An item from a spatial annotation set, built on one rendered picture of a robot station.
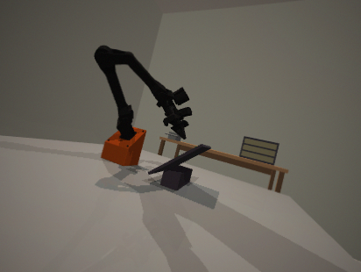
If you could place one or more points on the grey switch panel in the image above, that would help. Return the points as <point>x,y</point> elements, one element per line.
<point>174,177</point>

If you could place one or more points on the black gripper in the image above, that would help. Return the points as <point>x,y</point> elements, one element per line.
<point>178,123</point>

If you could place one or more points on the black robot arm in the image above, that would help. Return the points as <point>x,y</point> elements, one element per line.
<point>106,59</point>

